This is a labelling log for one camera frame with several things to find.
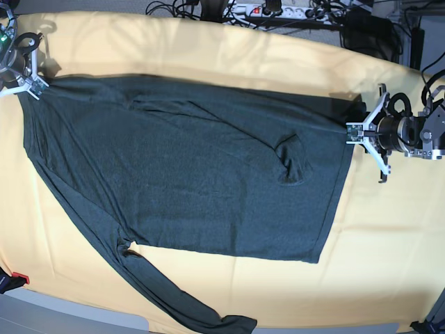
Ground tangled black cables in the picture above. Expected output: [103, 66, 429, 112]
[144, 0, 230, 24]

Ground yellow table cover cloth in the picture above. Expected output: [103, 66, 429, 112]
[1, 12, 444, 333]

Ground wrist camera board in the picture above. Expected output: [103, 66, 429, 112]
[346, 122, 364, 145]
[25, 77, 49, 100]

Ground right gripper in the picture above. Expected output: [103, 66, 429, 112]
[1, 32, 44, 97]

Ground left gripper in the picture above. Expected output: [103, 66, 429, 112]
[349, 83, 414, 183]

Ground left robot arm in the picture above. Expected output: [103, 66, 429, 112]
[346, 61, 444, 184]

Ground red and black clamp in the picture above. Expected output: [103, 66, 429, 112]
[0, 269, 30, 294]

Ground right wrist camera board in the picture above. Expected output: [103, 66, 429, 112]
[25, 77, 49, 100]

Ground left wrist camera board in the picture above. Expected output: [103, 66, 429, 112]
[346, 122, 364, 145]

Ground black power adapter box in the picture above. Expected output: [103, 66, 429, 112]
[342, 11, 393, 40]

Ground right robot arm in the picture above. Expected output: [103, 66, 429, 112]
[1, 1, 49, 100]

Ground dark teal long-sleeve shirt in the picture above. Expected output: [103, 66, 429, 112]
[19, 76, 360, 333]

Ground white power strip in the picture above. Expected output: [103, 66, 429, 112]
[230, 3, 313, 21]

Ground black corner clamp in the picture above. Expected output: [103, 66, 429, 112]
[410, 320, 444, 334]

